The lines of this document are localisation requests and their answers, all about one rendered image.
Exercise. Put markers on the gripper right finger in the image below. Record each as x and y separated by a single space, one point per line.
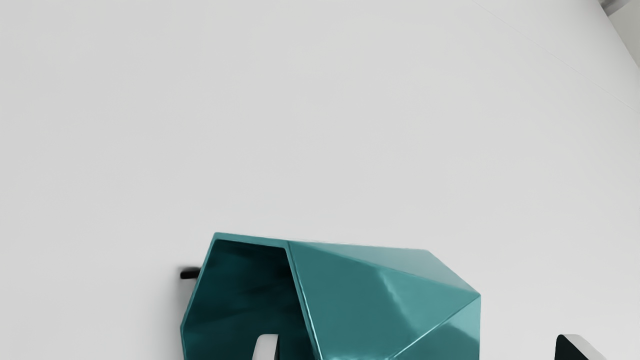
575 350

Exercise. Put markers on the teal faceted mug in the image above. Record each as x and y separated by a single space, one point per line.
360 300

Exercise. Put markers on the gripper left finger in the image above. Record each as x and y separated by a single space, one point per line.
265 348

